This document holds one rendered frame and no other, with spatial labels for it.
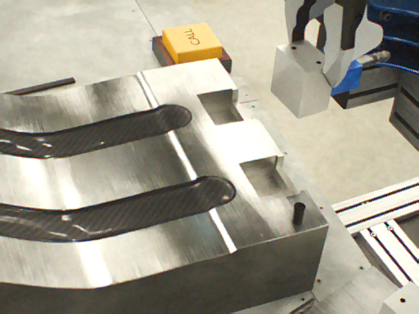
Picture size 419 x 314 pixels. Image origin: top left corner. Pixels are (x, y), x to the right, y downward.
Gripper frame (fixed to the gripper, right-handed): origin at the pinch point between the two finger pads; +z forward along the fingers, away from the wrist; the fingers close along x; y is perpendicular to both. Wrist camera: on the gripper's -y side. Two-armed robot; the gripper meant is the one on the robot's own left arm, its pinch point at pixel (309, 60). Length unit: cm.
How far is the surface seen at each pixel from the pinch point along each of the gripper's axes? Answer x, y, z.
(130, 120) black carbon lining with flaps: 6.4, -15.7, 6.7
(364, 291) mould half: -19.6, -6.2, 9.6
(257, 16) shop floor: 142, 95, 95
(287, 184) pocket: -7.1, -6.3, 7.6
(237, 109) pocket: 4.3, -4.7, 7.5
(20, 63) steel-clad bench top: 32.8, -19.3, 15.0
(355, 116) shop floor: 81, 91, 95
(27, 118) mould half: 10.6, -25.0, 6.3
